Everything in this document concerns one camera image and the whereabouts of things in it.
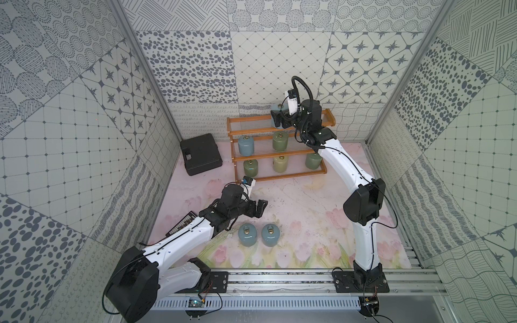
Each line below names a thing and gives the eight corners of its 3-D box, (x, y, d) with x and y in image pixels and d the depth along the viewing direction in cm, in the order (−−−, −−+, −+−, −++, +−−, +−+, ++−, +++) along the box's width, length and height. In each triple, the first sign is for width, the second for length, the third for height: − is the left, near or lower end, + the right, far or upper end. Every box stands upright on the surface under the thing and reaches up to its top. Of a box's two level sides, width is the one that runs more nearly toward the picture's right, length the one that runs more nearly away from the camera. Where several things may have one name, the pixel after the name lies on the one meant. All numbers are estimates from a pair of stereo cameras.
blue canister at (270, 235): (261, 246, 85) (261, 239, 78) (261, 231, 89) (261, 223, 82) (279, 246, 85) (280, 239, 78) (278, 231, 89) (279, 223, 82)
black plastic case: (188, 177, 105) (186, 172, 102) (181, 146, 120) (179, 141, 117) (224, 165, 110) (223, 160, 107) (213, 137, 125) (211, 132, 122)
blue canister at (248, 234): (239, 246, 85) (237, 239, 78) (240, 231, 89) (238, 223, 82) (257, 246, 85) (256, 239, 78) (257, 231, 89) (256, 223, 82)
